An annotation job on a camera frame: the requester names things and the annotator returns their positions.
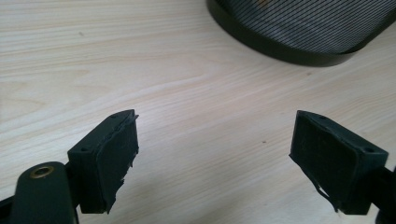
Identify black mesh trash can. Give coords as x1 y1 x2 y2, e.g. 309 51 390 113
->
205 0 396 68

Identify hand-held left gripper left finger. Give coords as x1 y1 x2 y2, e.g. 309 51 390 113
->
66 108 140 216

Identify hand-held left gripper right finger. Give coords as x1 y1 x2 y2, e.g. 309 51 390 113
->
288 109 389 216

